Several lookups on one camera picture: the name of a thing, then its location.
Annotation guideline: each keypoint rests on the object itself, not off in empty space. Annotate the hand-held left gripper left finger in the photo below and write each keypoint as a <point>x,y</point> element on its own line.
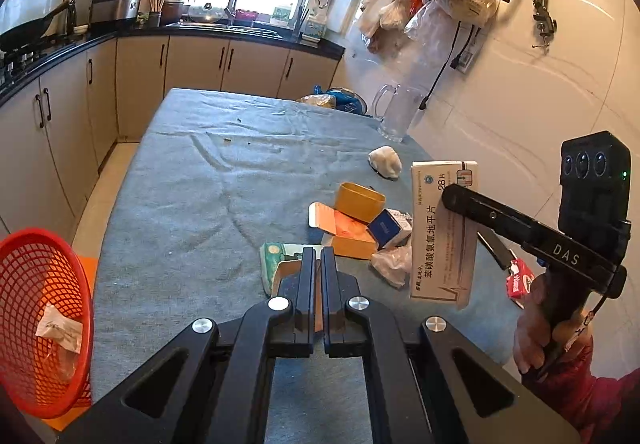
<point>307,284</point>

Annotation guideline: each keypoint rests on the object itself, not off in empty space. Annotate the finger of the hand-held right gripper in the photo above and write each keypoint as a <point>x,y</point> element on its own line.
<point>495,249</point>
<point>465,201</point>

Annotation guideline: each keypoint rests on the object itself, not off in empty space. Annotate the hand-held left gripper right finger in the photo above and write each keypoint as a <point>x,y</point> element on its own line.
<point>328,284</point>

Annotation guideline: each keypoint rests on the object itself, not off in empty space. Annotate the green and white packet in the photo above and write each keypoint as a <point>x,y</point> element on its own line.
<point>272,261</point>

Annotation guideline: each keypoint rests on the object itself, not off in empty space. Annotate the white medicine box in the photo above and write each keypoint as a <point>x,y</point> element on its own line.
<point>442,254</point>

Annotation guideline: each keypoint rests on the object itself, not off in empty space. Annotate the orange carton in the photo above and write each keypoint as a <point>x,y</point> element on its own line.
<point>350,230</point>

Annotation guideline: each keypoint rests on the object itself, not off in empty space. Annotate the clear plastic wrapper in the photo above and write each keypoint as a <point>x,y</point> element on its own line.
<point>392,266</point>

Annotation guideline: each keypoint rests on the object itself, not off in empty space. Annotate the small blue box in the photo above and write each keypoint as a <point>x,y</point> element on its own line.
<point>384,226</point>

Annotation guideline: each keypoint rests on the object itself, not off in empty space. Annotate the red mesh plastic basket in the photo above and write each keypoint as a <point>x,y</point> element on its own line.
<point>30,264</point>

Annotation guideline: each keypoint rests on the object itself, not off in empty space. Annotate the person's right forearm red sleeve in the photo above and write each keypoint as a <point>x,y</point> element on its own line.
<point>600,404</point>

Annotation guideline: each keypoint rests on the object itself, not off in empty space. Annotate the person's right hand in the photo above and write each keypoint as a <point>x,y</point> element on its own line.
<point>530,339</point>

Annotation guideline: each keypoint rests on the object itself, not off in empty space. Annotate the red and white packet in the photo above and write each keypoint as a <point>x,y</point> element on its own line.
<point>520,281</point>

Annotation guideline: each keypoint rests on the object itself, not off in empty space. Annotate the yellow open cardboard box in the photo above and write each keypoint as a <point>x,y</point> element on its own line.
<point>357,201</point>

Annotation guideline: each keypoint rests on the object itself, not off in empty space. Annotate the crumpled white tissue ball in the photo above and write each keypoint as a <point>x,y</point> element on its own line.
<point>386,163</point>

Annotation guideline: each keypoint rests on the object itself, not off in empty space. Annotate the clear plastic pitcher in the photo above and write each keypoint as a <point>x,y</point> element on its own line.
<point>400,111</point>

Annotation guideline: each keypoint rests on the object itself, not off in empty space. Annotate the white power strip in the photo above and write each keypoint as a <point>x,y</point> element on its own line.
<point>472,51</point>

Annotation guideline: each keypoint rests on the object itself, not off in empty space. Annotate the blue plastic bag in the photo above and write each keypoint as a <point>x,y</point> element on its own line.
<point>345,99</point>

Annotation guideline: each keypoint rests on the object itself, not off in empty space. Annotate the bagged yellow bread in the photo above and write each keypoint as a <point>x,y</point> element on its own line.
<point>316,100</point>

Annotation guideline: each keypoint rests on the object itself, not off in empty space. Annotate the bunch of hanging plastic bags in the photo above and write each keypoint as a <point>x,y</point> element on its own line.
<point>395,19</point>

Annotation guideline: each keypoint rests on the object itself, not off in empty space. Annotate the crumpled white paper scrap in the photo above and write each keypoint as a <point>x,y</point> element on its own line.
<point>60,329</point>

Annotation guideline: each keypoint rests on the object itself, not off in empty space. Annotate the cream base cabinets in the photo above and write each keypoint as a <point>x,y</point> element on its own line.
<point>140,69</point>

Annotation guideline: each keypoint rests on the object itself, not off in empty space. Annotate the glass pot lid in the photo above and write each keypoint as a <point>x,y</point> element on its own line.
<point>206,14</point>

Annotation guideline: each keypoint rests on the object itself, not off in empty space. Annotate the black kitchen countertop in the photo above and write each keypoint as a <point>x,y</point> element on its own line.
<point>150,31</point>

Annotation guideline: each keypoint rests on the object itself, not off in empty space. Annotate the chopstick holder with chopsticks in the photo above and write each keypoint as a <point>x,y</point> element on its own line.
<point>156,11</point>

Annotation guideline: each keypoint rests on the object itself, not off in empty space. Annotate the silver kitchen appliance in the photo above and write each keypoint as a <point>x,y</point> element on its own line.
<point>115,9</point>

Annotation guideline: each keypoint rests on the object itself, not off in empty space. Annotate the gas stove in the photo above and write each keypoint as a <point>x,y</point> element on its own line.
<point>22,61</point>

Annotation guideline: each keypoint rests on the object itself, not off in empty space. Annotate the black wok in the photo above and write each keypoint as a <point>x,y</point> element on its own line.
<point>27,29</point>

